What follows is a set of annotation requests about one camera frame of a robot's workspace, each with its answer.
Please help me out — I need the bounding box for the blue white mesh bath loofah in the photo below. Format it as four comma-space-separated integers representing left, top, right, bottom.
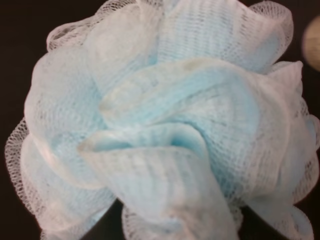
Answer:
5, 0, 320, 240

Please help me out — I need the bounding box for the beige ribbed bottle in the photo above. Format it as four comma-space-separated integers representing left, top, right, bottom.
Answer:
301, 15, 320, 72

